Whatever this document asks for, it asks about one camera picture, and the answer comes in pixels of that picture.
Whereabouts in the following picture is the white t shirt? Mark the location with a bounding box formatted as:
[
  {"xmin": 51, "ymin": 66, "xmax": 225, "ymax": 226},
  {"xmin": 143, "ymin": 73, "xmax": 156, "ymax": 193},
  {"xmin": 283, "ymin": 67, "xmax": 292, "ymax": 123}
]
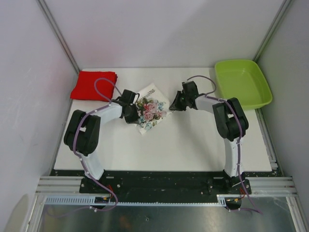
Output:
[{"xmin": 136, "ymin": 83, "xmax": 172, "ymax": 135}]

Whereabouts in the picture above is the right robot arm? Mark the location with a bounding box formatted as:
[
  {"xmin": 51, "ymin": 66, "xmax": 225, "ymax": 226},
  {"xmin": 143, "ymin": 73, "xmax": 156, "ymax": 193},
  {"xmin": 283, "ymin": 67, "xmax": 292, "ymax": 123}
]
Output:
[{"xmin": 169, "ymin": 81, "xmax": 249, "ymax": 194}]

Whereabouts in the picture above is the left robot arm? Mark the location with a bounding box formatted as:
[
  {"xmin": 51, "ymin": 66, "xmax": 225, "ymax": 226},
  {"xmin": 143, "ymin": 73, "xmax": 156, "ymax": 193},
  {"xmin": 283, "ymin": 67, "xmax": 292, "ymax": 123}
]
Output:
[{"xmin": 64, "ymin": 89, "xmax": 140, "ymax": 193}]

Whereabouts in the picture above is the folded red t shirt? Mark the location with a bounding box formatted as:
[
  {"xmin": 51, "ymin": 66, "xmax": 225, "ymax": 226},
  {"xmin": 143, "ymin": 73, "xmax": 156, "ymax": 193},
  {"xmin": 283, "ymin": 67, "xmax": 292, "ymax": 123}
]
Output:
[{"xmin": 70, "ymin": 71, "xmax": 117, "ymax": 102}]

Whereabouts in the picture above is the green plastic basin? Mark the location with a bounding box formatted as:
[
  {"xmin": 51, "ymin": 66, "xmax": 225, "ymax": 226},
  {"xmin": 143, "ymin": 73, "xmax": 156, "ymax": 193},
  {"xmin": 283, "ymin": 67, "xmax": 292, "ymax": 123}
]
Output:
[{"xmin": 214, "ymin": 59, "xmax": 273, "ymax": 110}]

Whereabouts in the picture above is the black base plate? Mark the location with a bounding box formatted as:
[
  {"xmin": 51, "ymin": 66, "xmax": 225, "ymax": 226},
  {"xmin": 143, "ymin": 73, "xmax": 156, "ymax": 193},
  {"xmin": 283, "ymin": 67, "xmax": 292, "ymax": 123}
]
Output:
[{"xmin": 49, "ymin": 170, "xmax": 252, "ymax": 203}]

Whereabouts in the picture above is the grey slotted cable duct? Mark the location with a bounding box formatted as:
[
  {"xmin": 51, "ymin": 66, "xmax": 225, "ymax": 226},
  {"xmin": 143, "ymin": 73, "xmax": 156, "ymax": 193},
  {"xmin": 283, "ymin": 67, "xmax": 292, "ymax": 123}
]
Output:
[{"xmin": 44, "ymin": 194, "xmax": 242, "ymax": 206}]

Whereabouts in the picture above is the aluminium frame rail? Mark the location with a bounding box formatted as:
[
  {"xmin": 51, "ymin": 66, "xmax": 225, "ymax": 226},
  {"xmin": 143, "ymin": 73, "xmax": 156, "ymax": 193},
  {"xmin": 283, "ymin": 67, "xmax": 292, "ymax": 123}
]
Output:
[{"xmin": 248, "ymin": 177, "xmax": 298, "ymax": 197}]

